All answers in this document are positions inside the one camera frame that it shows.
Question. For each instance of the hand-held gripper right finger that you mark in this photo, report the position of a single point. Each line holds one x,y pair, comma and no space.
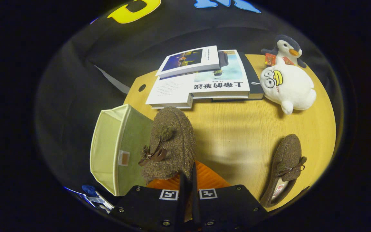
227,206

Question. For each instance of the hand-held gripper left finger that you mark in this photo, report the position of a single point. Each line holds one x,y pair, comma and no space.
150,206

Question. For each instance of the green fabric storage box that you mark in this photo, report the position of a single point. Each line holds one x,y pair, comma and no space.
134,135

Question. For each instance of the brown fuzzy shoe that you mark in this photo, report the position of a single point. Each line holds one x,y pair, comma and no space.
175,135
287,154

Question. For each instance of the blue and white floor item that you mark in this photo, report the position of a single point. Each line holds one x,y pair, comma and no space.
90,190

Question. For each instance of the light blue cover book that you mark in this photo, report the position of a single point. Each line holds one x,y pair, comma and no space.
230,80

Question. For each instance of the white duck plush toy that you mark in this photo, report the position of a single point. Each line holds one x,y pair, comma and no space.
291,88

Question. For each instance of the white book with night photo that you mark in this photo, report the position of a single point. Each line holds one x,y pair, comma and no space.
188,61

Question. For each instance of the penguin plush toy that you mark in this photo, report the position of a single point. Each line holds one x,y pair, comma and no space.
285,48

